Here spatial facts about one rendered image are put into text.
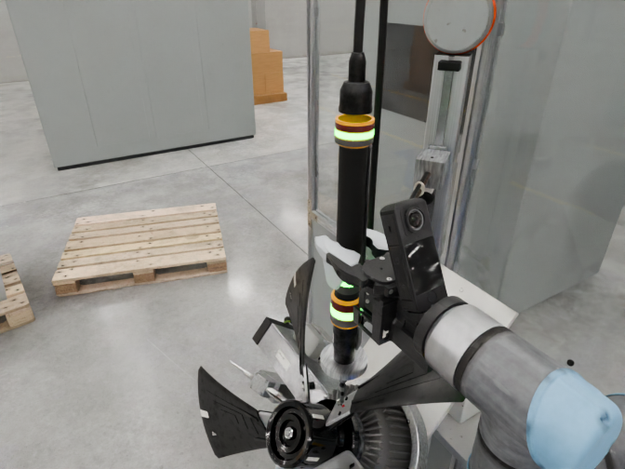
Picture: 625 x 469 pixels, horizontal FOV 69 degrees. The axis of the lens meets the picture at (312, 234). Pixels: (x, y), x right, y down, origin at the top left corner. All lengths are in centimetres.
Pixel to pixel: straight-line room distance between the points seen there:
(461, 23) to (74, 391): 256
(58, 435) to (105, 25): 440
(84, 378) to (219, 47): 446
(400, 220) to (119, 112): 568
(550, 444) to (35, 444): 254
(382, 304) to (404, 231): 9
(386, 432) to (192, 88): 558
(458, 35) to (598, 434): 93
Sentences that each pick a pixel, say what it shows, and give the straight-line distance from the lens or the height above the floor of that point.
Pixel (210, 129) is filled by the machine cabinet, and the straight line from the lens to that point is 639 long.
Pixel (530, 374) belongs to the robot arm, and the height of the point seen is 168.
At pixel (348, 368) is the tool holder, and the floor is 147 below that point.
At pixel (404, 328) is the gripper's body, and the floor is 162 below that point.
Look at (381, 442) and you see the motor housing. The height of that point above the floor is 117.
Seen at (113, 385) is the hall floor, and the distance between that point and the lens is 286.
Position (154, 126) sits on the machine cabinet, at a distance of 617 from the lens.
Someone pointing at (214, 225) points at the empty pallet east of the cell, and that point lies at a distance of 393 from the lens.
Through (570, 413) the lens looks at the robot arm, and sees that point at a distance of 41.
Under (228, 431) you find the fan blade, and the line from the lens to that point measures 115.
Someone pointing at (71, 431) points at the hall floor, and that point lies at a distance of 273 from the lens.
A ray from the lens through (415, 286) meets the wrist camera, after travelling 47.
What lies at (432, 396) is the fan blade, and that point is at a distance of 76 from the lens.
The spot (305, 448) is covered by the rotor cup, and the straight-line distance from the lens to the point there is 88.
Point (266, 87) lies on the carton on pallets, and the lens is 882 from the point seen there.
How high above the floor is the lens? 195
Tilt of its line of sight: 29 degrees down
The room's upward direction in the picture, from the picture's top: straight up
